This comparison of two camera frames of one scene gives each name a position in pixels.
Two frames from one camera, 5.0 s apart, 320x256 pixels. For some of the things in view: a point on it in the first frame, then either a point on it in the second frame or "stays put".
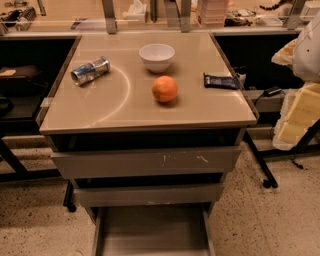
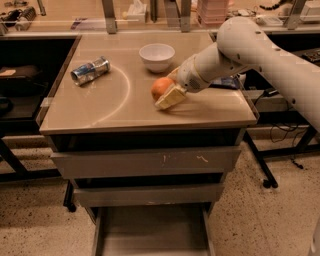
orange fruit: [165, 88] stays put
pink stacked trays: [211, 13] stays put
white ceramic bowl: [156, 57] stays put
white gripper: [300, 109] to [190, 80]
